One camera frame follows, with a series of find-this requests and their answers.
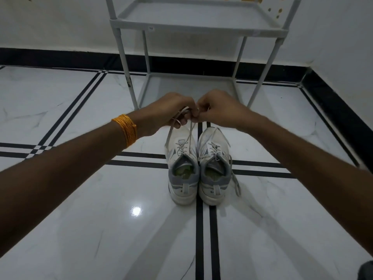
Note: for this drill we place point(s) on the person's right hand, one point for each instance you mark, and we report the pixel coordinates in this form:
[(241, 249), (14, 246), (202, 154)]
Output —
[(225, 110)]

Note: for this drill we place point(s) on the person's left hand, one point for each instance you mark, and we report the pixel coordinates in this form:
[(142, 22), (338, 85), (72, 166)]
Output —
[(163, 112)]

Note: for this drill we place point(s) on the person's left fingers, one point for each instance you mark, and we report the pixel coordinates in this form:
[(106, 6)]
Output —
[(193, 112)]

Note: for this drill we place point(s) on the person's right fingers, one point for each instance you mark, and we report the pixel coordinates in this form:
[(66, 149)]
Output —
[(203, 109)]

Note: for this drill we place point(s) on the white shoelace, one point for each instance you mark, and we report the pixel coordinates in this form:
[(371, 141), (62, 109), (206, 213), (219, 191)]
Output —
[(236, 185), (189, 134)]

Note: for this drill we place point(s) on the person's left forearm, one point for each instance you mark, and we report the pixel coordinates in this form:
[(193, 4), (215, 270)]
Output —
[(58, 177)]

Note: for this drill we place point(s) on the person's right forearm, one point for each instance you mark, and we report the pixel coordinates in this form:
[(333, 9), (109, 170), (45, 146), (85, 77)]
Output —
[(314, 172)]

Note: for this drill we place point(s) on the white grey sneaker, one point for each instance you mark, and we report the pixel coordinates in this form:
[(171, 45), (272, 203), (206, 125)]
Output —
[(183, 174), (214, 177)]

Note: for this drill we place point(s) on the orange thread wristband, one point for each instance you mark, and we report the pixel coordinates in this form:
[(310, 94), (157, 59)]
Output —
[(126, 129)]

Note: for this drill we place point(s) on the grey shoe rack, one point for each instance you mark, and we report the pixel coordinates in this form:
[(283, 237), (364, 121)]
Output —
[(201, 24)]

